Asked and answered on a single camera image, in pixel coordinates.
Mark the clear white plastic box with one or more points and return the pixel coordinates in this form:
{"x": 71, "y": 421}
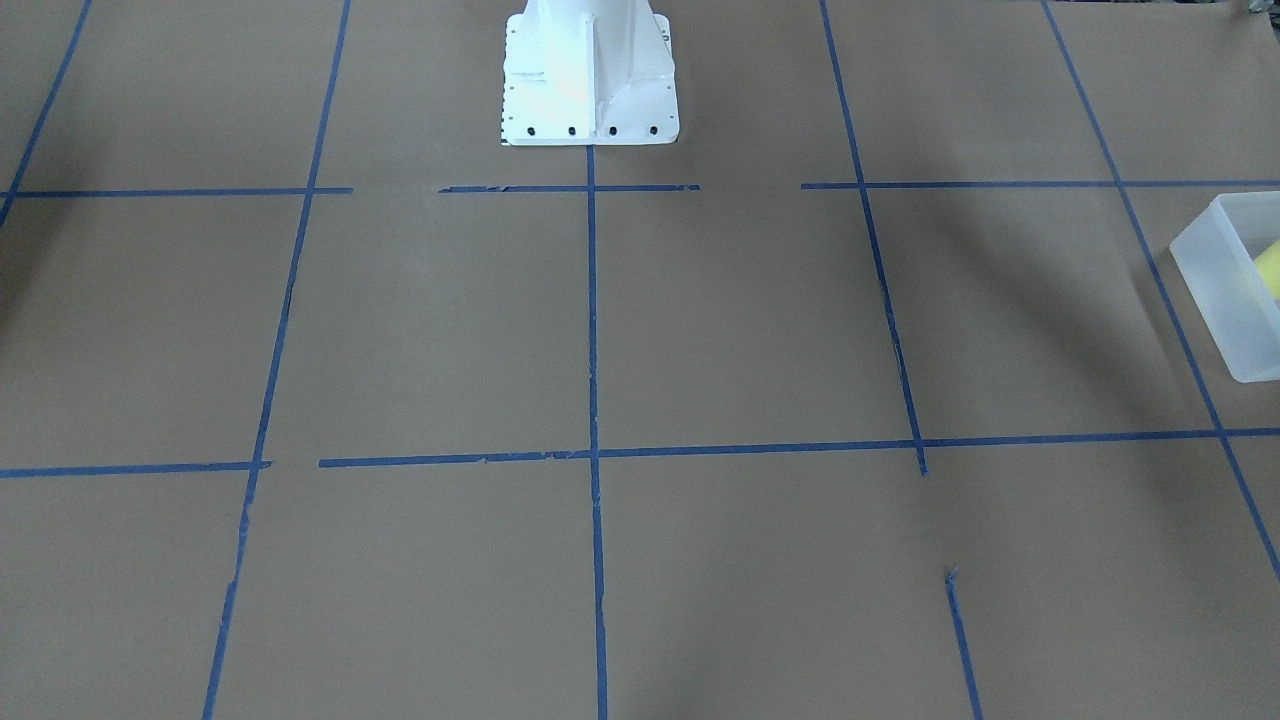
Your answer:
{"x": 1215, "y": 254}

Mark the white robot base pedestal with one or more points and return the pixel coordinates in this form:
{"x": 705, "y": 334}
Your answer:
{"x": 589, "y": 73}

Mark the yellow plastic cup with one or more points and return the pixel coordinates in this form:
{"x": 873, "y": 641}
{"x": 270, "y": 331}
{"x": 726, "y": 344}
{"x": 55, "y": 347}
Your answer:
{"x": 1267, "y": 264}

